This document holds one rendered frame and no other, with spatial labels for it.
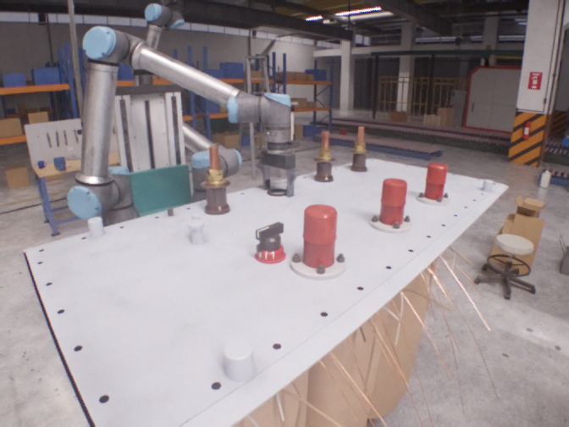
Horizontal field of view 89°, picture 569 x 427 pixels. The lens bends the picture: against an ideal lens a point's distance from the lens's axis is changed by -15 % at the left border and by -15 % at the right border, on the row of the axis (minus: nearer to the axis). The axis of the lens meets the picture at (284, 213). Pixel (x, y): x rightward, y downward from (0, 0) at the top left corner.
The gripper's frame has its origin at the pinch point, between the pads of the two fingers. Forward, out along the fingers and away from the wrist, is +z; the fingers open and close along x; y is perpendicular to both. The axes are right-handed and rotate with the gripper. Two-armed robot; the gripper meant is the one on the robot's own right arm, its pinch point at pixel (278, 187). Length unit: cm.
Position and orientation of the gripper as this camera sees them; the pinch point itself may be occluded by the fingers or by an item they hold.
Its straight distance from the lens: 124.7
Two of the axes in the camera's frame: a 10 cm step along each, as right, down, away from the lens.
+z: 0.0, 9.4, 3.5
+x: 7.1, 2.5, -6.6
